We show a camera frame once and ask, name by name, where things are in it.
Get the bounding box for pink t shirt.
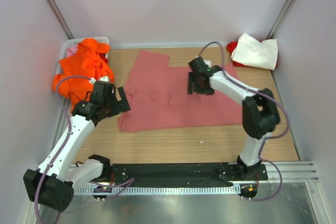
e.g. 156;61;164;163
117;50;242;132

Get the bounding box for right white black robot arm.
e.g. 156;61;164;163
188;57;280;178

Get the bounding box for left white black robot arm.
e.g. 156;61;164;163
23;81;130;212

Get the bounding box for red folded t shirt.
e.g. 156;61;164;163
226;40;280;69

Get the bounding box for orange t shirt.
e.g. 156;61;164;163
52;38;114;106

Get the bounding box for light pink garment in basket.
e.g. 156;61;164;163
66;45;78;57

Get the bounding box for white folded t shirt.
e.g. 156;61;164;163
227;33;278;70

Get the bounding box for white plastic basket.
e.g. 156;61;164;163
56;36;109;74

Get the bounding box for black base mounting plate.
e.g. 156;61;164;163
111;163;268;188

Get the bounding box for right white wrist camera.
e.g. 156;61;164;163
204;60;212;68

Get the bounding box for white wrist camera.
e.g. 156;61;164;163
204;60;212;68
89;76;110;84

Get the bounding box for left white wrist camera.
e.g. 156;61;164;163
89;76;110;84

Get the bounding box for slotted cable duct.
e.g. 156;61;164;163
75;184;241;196

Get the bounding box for right aluminium frame post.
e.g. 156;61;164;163
266;0;296;39

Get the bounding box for aluminium frame post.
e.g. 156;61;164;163
45;0;74;39
266;0;296;39

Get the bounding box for left aluminium frame post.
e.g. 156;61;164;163
45;0;74;39

